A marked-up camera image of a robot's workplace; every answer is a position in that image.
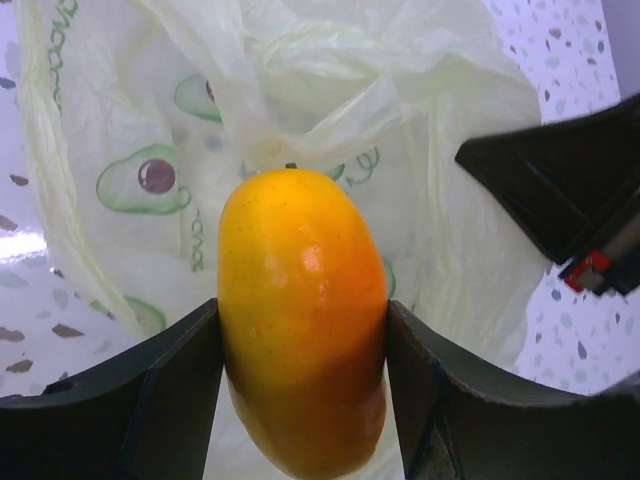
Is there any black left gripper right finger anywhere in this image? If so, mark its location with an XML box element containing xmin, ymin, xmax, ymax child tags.
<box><xmin>386</xmin><ymin>301</ymin><xmax>639</xmax><ymax>479</ymax></box>

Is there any green knotted plastic bag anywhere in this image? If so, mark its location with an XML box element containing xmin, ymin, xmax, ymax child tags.
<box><xmin>14</xmin><ymin>0</ymin><xmax>554</xmax><ymax>480</ymax></box>

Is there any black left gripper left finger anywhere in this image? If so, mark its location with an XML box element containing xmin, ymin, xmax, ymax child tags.
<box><xmin>1</xmin><ymin>300</ymin><xmax>223</xmax><ymax>479</ymax></box>

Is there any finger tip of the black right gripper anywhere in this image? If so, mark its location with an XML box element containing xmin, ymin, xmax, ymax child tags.
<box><xmin>455</xmin><ymin>96</ymin><xmax>639</xmax><ymax>264</ymax></box>

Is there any orange yellow mango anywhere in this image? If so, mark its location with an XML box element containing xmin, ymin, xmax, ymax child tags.
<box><xmin>217</xmin><ymin>168</ymin><xmax>387</xmax><ymax>479</ymax></box>

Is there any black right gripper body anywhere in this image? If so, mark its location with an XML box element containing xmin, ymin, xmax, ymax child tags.
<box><xmin>559</xmin><ymin>189</ymin><xmax>639</xmax><ymax>297</ymax></box>

